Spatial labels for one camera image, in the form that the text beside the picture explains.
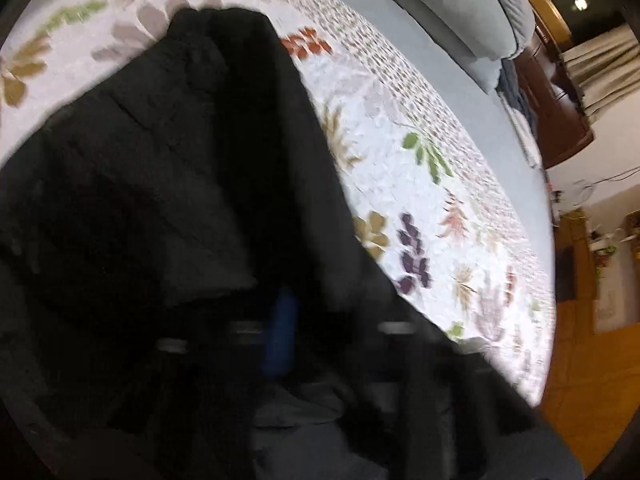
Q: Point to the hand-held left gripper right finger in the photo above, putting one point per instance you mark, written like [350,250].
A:
[425,375]

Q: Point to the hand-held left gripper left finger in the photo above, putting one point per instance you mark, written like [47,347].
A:
[281,330]

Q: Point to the black pants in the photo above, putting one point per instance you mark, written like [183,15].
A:
[165,175]

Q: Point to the white floral quilt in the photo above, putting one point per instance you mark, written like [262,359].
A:
[415,210]

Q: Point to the light wooden cabinet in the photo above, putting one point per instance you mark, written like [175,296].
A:
[582,260]

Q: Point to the small shelf clutter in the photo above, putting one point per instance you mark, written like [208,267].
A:
[607,247]

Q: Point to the grey bed sheet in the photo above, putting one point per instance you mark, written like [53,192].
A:
[460,95]

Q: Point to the dark brown wooden headboard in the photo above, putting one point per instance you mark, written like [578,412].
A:
[555,110]

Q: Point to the beige curtain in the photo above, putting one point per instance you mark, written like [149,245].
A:
[600,70]

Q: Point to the grey pillow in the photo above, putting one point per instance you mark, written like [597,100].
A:
[440,5]
[505,0]

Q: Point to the light wooden window frame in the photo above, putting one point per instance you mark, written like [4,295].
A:
[540,0]

